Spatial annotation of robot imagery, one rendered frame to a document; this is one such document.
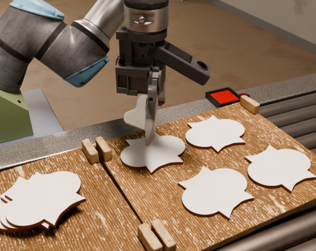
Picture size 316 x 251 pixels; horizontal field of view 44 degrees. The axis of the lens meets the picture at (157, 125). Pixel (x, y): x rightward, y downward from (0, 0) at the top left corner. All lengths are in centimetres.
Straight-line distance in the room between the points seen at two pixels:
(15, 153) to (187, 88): 225
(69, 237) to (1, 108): 43
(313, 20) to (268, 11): 59
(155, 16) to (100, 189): 34
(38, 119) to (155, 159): 43
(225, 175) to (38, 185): 35
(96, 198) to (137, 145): 17
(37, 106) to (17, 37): 26
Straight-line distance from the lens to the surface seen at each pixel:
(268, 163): 83
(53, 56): 100
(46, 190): 73
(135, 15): 66
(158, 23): 67
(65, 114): 279
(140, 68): 70
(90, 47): 100
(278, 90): 117
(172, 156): 82
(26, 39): 100
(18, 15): 100
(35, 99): 122
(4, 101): 100
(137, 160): 81
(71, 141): 93
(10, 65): 102
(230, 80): 321
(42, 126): 109
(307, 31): 394
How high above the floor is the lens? 145
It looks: 34 degrees down
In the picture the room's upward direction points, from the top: straight up
